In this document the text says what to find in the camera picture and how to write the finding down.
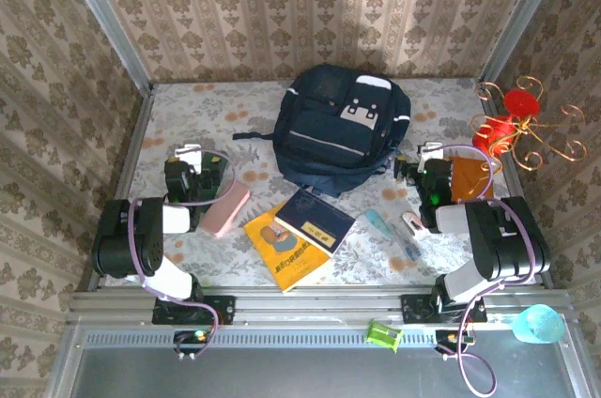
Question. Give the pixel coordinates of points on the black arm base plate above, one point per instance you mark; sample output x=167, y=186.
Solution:
x=415, y=309
x=220, y=310

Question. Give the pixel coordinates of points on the small controller board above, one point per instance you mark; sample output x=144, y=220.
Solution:
x=451, y=338
x=192, y=337

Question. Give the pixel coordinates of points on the aluminium frame post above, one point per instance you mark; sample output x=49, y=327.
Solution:
x=105, y=18
x=523, y=18

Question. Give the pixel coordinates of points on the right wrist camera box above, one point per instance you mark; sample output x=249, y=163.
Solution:
x=429, y=151

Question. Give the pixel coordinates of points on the light blue pen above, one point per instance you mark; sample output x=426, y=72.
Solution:
x=381, y=224

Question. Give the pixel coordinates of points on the cyan plastic cup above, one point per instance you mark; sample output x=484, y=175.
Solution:
x=540, y=325

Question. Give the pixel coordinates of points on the pink pencil case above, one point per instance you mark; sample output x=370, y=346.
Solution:
x=224, y=209

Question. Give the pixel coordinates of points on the navy blue backpack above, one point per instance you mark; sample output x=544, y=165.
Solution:
x=338, y=130

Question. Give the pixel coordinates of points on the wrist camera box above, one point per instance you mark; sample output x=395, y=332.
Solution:
x=429, y=151
x=188, y=154

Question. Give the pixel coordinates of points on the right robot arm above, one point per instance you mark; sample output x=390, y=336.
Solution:
x=507, y=238

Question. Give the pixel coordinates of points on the yellow cartoon book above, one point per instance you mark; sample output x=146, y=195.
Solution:
x=286, y=252

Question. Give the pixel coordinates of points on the grey metal sheet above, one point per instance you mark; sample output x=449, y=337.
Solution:
x=305, y=374

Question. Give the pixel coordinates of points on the aluminium frame rail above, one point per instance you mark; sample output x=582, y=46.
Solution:
x=310, y=306

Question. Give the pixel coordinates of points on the orange notebook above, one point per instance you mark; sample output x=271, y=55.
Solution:
x=472, y=177

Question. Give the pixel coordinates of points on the navy blue book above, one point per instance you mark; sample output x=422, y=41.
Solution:
x=314, y=219

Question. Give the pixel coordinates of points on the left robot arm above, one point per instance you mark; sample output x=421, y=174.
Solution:
x=122, y=238

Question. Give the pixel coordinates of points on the clear blue pen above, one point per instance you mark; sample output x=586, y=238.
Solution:
x=409, y=248

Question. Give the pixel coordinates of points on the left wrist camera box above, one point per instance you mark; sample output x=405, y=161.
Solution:
x=188, y=154

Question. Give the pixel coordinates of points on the white pink stapler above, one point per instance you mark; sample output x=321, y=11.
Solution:
x=413, y=223

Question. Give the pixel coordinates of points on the green snack packet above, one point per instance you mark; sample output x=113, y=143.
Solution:
x=385, y=335

